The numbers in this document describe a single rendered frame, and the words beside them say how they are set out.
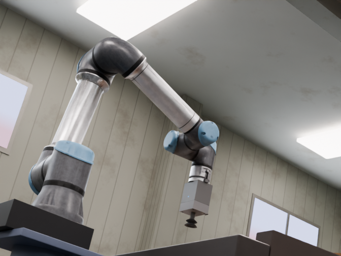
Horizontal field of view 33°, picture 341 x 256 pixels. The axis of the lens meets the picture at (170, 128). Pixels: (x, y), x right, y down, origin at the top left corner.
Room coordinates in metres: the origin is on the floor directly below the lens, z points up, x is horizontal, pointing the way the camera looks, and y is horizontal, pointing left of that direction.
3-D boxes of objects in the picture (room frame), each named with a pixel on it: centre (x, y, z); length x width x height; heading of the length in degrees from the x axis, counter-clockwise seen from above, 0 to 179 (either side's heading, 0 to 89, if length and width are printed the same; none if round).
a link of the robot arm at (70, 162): (1.58, 0.25, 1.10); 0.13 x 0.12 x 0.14; 27
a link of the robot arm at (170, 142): (1.87, -0.06, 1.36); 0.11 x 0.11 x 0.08; 27
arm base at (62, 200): (1.57, 0.25, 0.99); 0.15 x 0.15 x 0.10
